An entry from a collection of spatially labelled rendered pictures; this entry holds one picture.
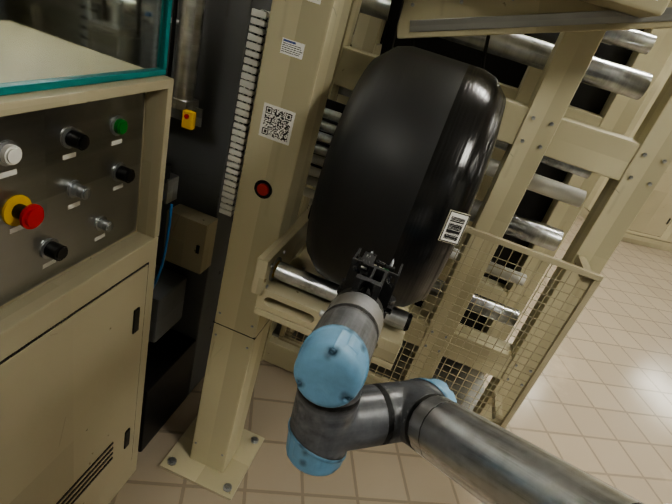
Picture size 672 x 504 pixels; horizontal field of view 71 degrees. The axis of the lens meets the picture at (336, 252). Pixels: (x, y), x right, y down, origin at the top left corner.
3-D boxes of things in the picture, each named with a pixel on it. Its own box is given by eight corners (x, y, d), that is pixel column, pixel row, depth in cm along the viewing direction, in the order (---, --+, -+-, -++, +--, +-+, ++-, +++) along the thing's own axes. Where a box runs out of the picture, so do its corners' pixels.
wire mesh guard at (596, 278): (278, 339, 182) (322, 173, 149) (279, 336, 184) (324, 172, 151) (501, 433, 171) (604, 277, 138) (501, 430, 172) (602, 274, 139)
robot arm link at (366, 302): (367, 366, 59) (308, 341, 60) (373, 348, 63) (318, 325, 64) (387, 316, 56) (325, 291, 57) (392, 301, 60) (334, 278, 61)
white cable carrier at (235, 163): (218, 212, 119) (251, 7, 96) (227, 206, 123) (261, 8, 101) (234, 218, 118) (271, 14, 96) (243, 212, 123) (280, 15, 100)
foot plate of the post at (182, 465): (159, 466, 157) (159, 462, 156) (201, 410, 181) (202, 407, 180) (230, 501, 154) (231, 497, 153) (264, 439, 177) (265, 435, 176)
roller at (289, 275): (267, 274, 110) (275, 257, 112) (270, 278, 115) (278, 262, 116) (407, 330, 106) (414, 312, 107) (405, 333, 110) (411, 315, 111)
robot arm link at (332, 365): (281, 403, 50) (295, 335, 47) (311, 352, 60) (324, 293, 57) (351, 427, 49) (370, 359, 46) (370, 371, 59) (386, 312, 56)
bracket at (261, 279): (249, 292, 111) (257, 257, 106) (306, 230, 145) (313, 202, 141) (262, 297, 110) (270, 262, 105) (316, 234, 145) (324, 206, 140)
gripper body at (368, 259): (406, 263, 71) (396, 293, 60) (387, 311, 74) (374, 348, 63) (358, 245, 72) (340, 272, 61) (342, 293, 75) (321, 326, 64)
